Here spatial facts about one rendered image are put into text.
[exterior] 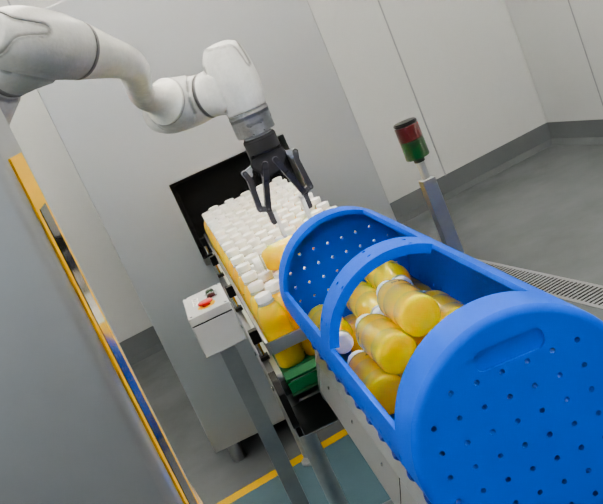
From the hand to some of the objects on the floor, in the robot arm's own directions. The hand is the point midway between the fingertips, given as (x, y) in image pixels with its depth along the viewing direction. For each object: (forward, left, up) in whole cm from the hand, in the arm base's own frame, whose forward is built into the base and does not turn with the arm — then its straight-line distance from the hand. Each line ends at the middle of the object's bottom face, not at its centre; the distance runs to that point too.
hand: (293, 218), depth 199 cm
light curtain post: (-62, -142, -132) cm, 204 cm away
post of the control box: (-14, +20, -121) cm, 124 cm away
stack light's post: (+53, +20, -116) cm, 130 cm away
